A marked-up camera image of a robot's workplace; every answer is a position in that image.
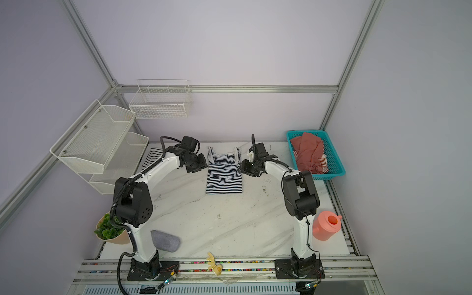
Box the aluminium frame rail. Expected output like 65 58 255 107
117 85 339 94

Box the potted green plant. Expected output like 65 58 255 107
94 213 130 245

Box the red white striped garment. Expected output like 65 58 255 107
320 154 329 174

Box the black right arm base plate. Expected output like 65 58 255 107
274 253 325 279

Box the navy striped tank top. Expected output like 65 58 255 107
205 147 243 195

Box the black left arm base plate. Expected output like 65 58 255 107
127 258 180 281

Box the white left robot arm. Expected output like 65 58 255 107
109 136 207 263

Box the white mesh two-tier shelf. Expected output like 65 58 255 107
50 100 149 195

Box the white wire wall basket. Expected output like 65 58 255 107
129 79 193 119

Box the teal plastic basket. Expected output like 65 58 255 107
286 130 345 181

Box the black white striped tank top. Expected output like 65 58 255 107
140 147 162 170

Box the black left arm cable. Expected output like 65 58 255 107
116 221 139 295

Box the yellow banana toy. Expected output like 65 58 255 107
206 252 223 276

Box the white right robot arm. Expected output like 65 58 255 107
239 137 320 259

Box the red tank top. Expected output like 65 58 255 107
290 133 325 175

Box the grey felt pouch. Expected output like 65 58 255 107
151 230 181 253

